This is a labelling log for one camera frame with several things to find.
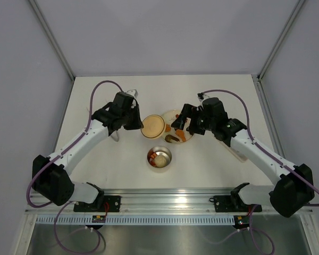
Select beige round lid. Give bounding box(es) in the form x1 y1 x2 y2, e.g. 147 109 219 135
141 115 166 139

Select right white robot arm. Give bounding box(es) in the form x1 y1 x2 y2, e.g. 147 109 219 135
171 98 314 218

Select orange fried shrimp lower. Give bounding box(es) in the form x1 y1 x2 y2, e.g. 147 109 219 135
175 129 187 142

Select right aluminium frame post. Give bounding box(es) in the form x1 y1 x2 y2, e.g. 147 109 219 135
257 0 309 80

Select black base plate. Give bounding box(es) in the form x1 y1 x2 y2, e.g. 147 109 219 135
209 195 254 213
73 195 121 213

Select orange fried piece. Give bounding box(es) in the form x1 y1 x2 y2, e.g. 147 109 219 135
165 125 171 132

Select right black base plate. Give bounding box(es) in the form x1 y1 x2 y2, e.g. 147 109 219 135
209 195 254 213

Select clear cutlery case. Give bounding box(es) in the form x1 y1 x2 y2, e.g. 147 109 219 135
221 142 248 163

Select purple cable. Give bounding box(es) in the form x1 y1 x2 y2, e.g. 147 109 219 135
26 81 123 252
196 89 319 255

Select metal tongs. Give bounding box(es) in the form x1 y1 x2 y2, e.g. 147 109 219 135
110 131 120 142

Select cream round plate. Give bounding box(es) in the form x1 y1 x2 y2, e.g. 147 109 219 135
161 109 193 144

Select steel lunch box bowl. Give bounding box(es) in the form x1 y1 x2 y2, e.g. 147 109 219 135
146 146 172 173

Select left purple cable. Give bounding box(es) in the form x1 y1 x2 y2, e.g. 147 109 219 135
26 81 123 252

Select aluminium mounting rail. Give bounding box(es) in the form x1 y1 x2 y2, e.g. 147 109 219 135
29 187 313 213

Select aluminium frame post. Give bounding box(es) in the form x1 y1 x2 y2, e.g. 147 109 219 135
28 0 75 80
257 0 309 80

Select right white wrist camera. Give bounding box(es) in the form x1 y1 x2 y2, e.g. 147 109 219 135
197 92 205 106

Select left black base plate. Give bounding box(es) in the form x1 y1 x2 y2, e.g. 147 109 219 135
73 195 121 213

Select dark brown shrimp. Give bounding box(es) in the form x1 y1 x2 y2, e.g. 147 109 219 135
165 134 180 143

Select white slotted cable duct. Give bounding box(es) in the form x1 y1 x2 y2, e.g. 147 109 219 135
36 215 235 226

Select left aluminium frame post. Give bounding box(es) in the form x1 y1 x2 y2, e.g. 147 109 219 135
28 0 75 80

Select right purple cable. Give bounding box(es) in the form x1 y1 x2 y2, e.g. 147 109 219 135
196 89 319 255

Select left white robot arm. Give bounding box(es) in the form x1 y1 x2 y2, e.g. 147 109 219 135
29 90 143 211

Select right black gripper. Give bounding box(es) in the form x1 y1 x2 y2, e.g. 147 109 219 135
172 104 216 135

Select white steamed bun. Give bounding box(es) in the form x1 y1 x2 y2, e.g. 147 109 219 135
154 155 167 168

